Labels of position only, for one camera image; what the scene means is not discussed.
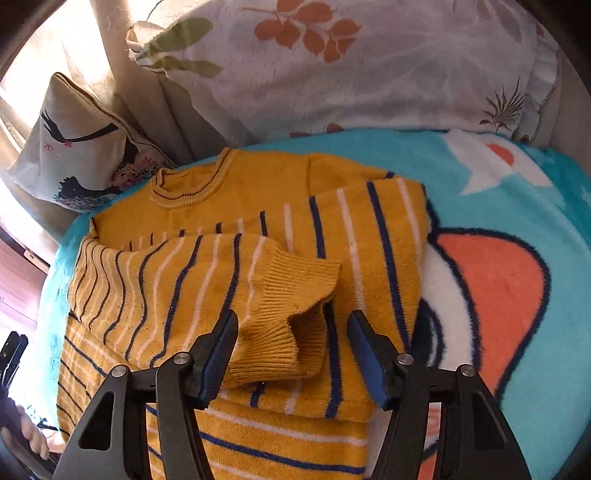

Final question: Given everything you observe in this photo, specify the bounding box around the leaf print pillow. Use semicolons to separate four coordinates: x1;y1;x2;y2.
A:
127;0;561;144

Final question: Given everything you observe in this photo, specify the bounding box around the yellow striped knit sweater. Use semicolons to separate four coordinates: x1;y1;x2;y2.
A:
55;148;437;480

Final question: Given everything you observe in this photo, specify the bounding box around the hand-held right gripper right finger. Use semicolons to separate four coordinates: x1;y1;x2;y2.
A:
346;309;532;480

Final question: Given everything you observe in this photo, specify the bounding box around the bird print cushion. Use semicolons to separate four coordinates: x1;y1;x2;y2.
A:
7;71;178;213

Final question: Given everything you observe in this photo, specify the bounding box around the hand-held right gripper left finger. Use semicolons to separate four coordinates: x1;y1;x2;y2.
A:
52;309;240;480

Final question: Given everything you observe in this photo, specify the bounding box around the person's left hand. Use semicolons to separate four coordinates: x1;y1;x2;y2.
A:
0;404;51;462

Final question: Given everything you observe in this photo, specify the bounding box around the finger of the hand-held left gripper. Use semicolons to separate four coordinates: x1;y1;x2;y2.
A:
0;330;29;386

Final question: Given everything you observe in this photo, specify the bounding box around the teal printed fleece blanket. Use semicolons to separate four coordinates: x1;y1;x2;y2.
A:
37;127;591;480

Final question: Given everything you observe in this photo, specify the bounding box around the beige curtain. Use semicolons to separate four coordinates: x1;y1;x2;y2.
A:
0;0;245;259

